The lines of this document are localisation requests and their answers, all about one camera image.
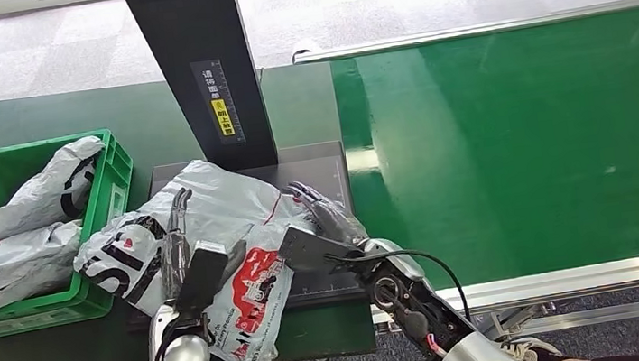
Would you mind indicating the white package with red print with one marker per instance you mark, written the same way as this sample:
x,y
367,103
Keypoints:
x,y
225,202

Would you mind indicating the plain grey package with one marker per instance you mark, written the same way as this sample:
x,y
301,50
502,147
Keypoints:
x,y
16,268

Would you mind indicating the green conveyor belt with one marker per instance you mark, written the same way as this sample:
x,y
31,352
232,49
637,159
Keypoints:
x,y
531,137

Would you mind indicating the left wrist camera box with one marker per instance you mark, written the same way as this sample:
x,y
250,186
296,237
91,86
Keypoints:
x,y
201,277

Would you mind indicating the green plastic crate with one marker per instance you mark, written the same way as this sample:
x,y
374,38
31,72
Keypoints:
x,y
107,167

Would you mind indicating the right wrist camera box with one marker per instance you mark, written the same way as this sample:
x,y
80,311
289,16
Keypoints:
x,y
310,252

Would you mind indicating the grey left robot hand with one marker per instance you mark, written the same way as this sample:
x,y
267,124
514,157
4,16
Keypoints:
x,y
175,262

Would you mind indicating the grey package with black print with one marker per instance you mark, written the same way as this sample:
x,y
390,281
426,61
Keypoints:
x,y
27,206

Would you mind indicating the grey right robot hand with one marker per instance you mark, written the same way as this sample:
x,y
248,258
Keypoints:
x,y
330,217

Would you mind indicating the aluminium conveyor side rail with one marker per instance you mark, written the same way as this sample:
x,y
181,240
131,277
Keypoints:
x,y
607,276

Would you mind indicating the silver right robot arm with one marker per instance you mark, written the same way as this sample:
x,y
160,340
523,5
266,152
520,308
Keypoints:
x,y
419,312

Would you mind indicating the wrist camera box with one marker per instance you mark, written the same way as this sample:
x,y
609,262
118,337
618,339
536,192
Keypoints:
x,y
310,252
201,277

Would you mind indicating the black inbound scanner machine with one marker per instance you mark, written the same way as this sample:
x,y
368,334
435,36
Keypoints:
x,y
204,66

